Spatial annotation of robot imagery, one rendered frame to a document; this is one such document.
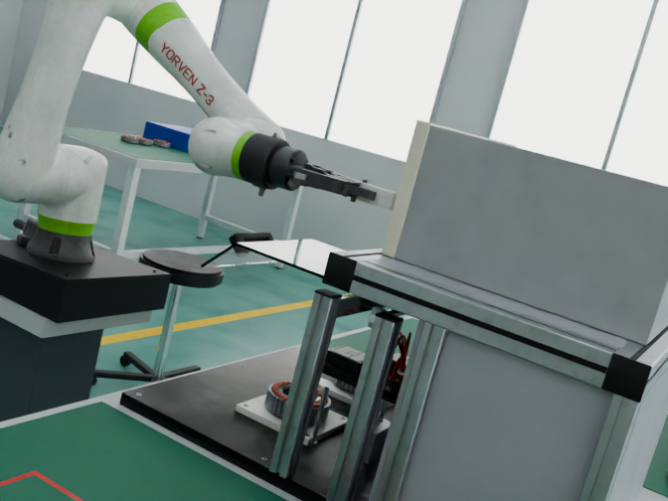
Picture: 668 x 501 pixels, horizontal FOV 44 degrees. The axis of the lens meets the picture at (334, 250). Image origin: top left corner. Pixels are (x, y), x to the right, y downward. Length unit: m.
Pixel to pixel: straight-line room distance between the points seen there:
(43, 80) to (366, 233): 5.10
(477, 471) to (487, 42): 5.43
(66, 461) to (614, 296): 0.77
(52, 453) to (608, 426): 0.74
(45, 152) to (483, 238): 0.95
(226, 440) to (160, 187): 6.57
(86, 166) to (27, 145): 0.17
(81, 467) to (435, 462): 0.48
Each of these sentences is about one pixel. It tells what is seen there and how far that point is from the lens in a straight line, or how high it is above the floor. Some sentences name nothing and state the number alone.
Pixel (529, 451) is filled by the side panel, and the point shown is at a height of 0.96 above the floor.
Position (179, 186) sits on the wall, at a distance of 7.68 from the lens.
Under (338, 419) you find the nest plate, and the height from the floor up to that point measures 0.78.
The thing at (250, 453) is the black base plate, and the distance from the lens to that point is 1.30.
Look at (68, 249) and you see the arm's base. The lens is 1.90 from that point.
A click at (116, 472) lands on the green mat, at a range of 1.22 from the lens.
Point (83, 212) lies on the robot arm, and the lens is 1.89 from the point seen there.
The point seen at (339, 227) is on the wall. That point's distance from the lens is 6.75.
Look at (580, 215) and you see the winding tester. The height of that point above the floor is 1.25.
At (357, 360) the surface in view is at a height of 0.92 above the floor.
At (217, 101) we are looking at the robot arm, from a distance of 1.68.
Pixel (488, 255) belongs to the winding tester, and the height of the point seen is 1.16.
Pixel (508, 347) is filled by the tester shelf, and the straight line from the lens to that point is 1.06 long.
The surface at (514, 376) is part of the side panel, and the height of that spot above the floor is 1.04.
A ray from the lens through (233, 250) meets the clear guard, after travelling 1.33.
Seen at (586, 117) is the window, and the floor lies 1.64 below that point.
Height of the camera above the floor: 1.32
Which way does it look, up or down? 10 degrees down
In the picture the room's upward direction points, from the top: 15 degrees clockwise
